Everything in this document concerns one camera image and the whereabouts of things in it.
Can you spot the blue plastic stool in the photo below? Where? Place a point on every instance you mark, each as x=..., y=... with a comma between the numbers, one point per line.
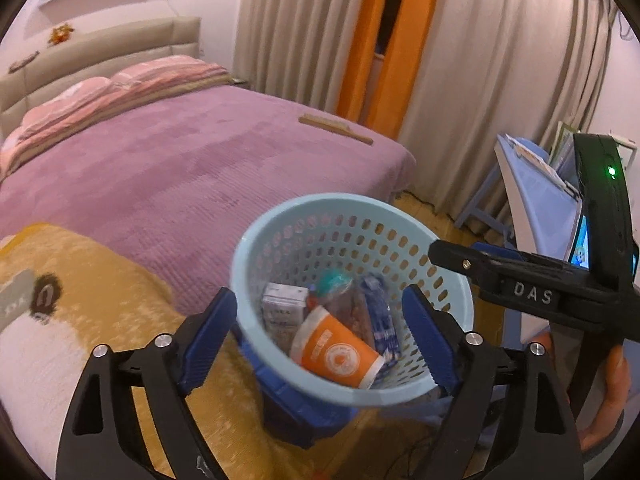
x=300, y=415

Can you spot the blue patterned packet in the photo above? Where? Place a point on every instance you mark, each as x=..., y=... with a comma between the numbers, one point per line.
x=382, y=325

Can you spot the tablet with bright screen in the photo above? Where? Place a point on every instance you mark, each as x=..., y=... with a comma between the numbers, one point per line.
x=580, y=245

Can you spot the beige curtain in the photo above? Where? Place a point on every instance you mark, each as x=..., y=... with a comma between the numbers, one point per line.
x=300, y=35
x=500, y=60

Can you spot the orange plush toy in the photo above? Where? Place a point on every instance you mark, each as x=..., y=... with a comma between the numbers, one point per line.
x=61, y=33

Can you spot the small dark plush toy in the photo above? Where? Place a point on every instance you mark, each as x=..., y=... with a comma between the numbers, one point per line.
x=22, y=62

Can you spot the teal lid bottle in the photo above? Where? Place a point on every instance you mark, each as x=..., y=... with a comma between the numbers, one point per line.
x=332, y=282

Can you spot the beige upholstered bed headboard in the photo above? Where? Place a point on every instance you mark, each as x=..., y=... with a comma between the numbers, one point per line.
x=100, y=55

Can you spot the orange paper cup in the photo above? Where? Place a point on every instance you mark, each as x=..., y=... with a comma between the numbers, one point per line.
x=340, y=355

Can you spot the purple bedspread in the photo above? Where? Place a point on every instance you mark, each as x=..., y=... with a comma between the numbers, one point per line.
x=200, y=170

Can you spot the brown plastic wrapper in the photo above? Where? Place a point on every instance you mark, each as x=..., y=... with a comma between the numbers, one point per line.
x=357, y=317

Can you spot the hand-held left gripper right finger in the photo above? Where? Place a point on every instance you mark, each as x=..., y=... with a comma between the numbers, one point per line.
x=430, y=350

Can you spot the pink quilt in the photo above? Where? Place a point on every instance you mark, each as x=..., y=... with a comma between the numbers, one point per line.
x=100, y=95

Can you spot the small white carton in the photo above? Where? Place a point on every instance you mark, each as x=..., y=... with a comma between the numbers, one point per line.
x=280, y=310

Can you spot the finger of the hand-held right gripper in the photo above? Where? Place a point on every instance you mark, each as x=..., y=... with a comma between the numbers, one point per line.
x=487, y=250
x=450, y=257

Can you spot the dark window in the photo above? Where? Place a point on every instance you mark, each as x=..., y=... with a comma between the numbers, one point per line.
x=392, y=0

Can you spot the yellow round blanket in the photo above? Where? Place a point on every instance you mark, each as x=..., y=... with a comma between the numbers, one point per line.
x=110, y=280

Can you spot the wooden stick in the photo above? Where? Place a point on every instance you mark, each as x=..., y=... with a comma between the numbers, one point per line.
x=335, y=127

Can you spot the orange curtain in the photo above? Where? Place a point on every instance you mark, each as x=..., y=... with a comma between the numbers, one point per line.
x=405, y=90
x=360, y=60

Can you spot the person's right hand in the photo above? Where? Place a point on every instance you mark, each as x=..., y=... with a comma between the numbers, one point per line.
x=612, y=385

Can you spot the light blue perforated basket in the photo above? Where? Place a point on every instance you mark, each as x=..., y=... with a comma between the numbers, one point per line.
x=243, y=270

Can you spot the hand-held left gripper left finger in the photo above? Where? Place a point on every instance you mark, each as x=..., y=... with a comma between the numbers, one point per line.
x=207, y=345

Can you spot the green framed picture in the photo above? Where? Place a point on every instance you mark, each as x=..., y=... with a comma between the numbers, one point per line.
x=562, y=145

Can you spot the blue plastic chair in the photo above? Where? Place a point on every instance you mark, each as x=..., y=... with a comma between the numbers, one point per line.
x=540, y=200

